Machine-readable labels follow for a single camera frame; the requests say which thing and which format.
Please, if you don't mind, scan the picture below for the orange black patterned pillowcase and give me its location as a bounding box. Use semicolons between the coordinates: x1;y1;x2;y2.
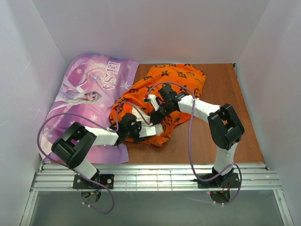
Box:
109;64;206;147

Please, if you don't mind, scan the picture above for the cream white pillow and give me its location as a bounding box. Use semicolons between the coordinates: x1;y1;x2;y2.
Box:
132;107;163;136

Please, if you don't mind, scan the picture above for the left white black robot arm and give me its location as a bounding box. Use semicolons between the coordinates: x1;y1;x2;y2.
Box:
51;113;156;180

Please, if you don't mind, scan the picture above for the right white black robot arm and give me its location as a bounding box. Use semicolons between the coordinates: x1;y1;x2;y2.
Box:
144;83;245;187

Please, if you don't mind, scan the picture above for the purple Elsa printed cloth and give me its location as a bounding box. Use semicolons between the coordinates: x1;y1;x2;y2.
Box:
40;54;139;161

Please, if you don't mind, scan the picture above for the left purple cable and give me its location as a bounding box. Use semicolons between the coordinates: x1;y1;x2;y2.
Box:
37;101;153;214

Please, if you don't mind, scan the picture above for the purple cable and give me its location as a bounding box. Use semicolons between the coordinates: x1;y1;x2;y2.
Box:
145;81;242;206
37;101;153;214

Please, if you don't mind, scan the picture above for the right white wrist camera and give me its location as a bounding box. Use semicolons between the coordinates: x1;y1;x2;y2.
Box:
144;94;160;111

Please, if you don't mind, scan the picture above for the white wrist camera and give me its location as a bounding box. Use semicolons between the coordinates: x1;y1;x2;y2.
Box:
144;94;160;111
139;126;156;137

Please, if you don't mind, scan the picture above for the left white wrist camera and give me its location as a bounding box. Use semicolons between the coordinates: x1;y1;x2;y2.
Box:
139;126;156;137

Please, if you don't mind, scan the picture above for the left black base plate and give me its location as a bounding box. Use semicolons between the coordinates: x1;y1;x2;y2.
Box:
72;174;114;189

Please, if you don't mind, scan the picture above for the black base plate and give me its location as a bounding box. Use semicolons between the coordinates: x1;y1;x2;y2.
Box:
72;174;114;189
192;173;240;188

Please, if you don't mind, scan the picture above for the aluminium rail frame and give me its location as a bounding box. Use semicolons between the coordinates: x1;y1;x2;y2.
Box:
20;162;293;226

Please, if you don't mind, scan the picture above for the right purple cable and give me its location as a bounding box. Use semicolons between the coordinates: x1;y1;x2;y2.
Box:
145;81;242;206

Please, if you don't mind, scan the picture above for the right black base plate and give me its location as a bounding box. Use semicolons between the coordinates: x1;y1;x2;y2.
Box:
192;173;240;188

